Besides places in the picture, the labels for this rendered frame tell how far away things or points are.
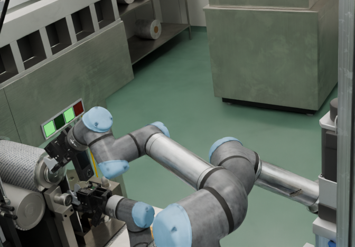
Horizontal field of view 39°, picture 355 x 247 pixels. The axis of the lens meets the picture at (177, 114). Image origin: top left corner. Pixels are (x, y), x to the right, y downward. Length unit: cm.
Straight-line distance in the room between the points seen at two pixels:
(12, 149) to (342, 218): 108
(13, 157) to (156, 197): 195
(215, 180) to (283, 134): 298
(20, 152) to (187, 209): 82
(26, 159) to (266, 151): 250
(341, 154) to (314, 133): 302
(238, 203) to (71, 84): 125
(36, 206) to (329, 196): 92
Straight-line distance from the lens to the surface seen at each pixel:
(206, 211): 107
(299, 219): 327
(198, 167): 123
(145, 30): 591
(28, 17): 202
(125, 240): 189
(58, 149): 154
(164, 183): 369
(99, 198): 170
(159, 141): 136
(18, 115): 202
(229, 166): 148
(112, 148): 138
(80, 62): 222
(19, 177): 175
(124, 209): 164
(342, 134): 107
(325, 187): 128
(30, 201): 169
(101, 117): 138
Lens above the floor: 212
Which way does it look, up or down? 28 degrees down
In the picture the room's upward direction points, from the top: 9 degrees counter-clockwise
